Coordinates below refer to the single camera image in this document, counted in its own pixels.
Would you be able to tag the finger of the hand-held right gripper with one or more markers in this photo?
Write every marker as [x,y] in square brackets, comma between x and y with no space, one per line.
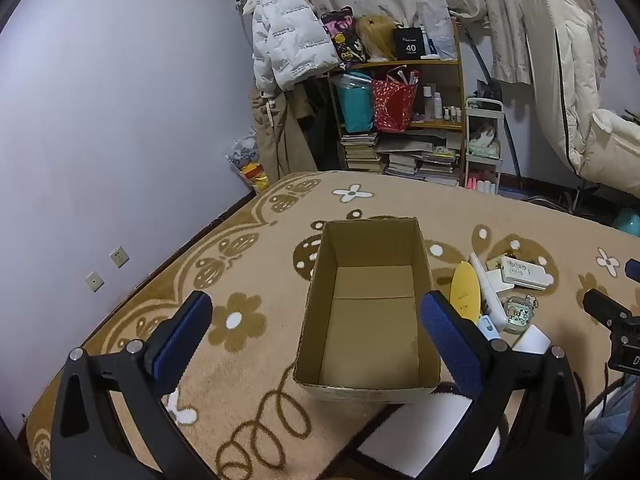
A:
[602,310]
[634,270]

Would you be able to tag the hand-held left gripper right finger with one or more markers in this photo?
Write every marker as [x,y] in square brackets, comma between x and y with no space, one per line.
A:
[450,345]

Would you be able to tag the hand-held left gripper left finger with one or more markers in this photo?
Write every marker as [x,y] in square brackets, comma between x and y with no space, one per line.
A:
[185,340]

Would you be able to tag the yellow oval brush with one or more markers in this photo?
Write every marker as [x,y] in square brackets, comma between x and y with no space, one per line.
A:
[465,290]

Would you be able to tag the long white remote control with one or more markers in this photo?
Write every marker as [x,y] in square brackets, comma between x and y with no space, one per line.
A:
[486,295]

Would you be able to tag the light blue lint roller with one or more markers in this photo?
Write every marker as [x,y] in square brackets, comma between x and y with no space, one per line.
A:
[532,340]

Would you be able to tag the white square card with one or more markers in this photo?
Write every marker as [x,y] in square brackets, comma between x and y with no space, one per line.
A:
[500,282]

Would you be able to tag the cardboard box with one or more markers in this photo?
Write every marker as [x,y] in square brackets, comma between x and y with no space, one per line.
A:
[370,330]

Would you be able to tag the white power strip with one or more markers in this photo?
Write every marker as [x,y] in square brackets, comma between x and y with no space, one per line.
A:
[525,272]

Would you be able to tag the gold card tag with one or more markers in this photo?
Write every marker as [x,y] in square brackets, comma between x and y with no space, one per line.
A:
[494,262]

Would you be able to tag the teal round object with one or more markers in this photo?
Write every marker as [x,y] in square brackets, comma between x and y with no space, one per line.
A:
[630,224]

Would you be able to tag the printed beige blanket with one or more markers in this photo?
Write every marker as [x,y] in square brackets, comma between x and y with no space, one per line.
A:
[250,375]

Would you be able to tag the person's blue clothing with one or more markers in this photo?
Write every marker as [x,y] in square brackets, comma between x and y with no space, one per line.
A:
[615,425]

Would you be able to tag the row of pink white bottles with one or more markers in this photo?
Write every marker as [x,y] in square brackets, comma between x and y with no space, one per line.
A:
[481,184]

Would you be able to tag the plastic bag of toys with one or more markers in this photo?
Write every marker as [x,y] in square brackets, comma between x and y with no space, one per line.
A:
[247,160]

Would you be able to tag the stack of books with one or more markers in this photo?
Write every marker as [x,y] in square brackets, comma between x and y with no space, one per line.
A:
[400,160]

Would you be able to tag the green tissue packs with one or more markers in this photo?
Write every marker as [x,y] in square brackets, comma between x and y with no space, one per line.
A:
[484,150]

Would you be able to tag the brown white plush toy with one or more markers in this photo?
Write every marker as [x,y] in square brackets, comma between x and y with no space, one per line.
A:
[484,134]

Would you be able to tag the cream padded chair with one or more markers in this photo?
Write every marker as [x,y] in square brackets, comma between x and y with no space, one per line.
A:
[565,60]

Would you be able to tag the white trolley cart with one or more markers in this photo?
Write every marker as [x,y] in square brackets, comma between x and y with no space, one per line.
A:
[482,104]

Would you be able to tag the beige hanging garment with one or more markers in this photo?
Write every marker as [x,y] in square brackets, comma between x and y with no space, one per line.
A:
[277,135]

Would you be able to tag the row of cosmetic bottles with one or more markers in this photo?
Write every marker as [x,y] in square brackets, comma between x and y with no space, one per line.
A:
[442,107]

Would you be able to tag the red gift bag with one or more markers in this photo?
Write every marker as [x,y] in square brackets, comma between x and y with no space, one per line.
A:
[392,105]

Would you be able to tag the dark hanging garment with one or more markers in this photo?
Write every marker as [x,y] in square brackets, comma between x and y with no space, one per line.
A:
[315,125]

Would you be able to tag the teal bag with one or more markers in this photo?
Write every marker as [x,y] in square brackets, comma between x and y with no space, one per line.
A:
[357,107]

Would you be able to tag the wooden shelf unit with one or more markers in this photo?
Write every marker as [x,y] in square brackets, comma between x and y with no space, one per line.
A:
[400,64]

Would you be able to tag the black box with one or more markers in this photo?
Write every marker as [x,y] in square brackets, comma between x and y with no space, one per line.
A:
[409,45]

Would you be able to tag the translucent white plastic bag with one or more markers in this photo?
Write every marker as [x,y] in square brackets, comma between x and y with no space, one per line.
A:
[440,30]

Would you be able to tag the blonde wig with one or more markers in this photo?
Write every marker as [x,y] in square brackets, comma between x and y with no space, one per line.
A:
[377,35]

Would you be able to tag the white puffer jacket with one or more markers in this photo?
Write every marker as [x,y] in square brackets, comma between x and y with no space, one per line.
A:
[290,35]

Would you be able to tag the colourful printed bag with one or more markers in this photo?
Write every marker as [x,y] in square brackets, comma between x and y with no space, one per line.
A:
[342,35]

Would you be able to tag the wall socket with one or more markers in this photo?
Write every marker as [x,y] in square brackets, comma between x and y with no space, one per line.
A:
[94,281]
[119,256]

